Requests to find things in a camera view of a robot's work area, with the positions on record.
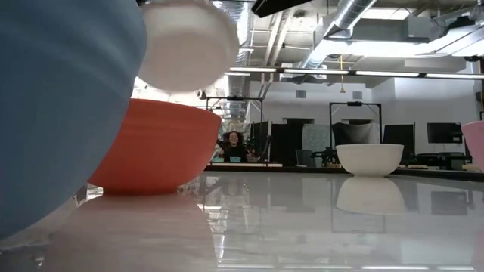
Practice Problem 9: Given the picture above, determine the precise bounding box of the red bowl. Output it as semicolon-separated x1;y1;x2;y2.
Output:
87;97;222;196

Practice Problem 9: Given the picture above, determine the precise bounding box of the blue floral paper bowl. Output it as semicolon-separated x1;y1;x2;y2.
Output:
136;0;240;94

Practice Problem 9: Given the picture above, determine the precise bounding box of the white bowl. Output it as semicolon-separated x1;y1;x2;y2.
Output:
335;143;405;178

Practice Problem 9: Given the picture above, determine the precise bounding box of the pink bowl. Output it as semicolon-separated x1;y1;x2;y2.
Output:
461;120;484;173

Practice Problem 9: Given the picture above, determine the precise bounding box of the pale patterned fabric backdrop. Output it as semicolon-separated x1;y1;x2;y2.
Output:
217;119;253;141

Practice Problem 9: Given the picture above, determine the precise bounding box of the person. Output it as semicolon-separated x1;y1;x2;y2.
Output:
216;131;253;164

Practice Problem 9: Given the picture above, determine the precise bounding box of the black partition panel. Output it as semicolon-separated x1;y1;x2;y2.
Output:
270;122;303;167

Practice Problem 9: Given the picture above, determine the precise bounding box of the ceiling light strip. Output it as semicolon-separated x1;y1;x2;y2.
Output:
425;73;484;80
282;68;349;76
354;70;420;78
228;66;278;73

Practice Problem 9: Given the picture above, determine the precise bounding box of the black screen panel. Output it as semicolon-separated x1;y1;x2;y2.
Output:
383;123;416;162

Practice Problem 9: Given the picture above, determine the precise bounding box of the black computer monitor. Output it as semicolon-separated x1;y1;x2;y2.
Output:
426;122;464;144

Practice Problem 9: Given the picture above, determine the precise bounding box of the black camera stand frame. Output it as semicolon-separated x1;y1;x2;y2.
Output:
328;100;383;152
206;96;265;167

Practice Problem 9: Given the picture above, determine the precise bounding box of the corrugated ceiling duct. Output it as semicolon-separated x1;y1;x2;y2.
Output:
211;0;253;119

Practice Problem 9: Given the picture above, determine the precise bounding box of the silver ceiling duct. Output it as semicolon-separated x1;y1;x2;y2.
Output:
298;0;379;71

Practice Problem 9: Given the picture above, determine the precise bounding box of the black aluminium table frame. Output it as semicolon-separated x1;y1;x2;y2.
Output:
203;165;484;182

